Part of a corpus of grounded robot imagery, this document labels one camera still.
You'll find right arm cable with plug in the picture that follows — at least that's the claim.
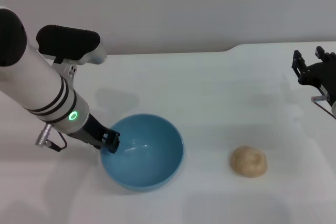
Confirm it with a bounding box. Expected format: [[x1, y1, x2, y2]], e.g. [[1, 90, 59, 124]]
[[310, 93, 336, 120]]

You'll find arm cable with plug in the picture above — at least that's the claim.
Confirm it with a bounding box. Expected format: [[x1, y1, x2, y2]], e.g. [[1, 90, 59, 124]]
[[35, 122, 68, 152], [310, 93, 336, 120]]

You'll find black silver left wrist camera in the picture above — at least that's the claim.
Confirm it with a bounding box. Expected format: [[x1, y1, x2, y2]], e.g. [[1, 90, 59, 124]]
[[36, 24, 108, 66]]

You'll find beige egg yolk pastry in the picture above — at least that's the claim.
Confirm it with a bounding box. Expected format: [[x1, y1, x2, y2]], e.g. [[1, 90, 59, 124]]
[[230, 145, 268, 179]]

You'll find left arm cable with plug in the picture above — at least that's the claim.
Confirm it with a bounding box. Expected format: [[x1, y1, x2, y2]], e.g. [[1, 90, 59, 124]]
[[35, 122, 68, 152]]

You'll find blue ceramic bowl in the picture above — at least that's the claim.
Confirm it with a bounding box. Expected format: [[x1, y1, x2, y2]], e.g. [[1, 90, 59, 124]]
[[99, 113, 184, 192]]

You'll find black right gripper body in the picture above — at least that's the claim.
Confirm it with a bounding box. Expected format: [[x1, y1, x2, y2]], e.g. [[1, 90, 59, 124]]
[[298, 62, 336, 94]]

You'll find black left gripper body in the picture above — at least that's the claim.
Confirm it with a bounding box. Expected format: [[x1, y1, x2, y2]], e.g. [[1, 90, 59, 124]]
[[67, 113, 111, 152]]

